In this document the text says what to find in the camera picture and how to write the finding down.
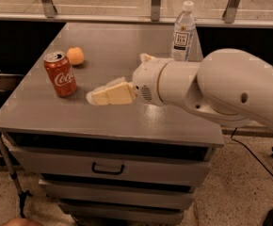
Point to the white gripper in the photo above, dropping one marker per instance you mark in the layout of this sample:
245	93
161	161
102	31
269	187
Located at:
145	79

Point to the red coke can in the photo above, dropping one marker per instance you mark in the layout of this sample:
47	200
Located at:
59	70

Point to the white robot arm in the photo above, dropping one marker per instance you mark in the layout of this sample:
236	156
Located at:
229	87

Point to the orange fruit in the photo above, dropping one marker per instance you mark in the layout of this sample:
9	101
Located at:
75	56

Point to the clear water bottle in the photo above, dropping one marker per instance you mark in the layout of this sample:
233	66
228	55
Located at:
183	33

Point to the grey drawer cabinet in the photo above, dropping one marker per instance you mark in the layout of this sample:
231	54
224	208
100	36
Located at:
166	151

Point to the metal window railing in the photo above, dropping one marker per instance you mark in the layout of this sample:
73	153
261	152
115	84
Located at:
242	13

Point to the metal tripod leg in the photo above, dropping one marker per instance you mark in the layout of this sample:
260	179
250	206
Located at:
13	175

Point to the person's knee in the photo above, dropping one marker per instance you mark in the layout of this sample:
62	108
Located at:
21	222

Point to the black drawer handle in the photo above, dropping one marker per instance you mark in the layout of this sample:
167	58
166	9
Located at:
107	170

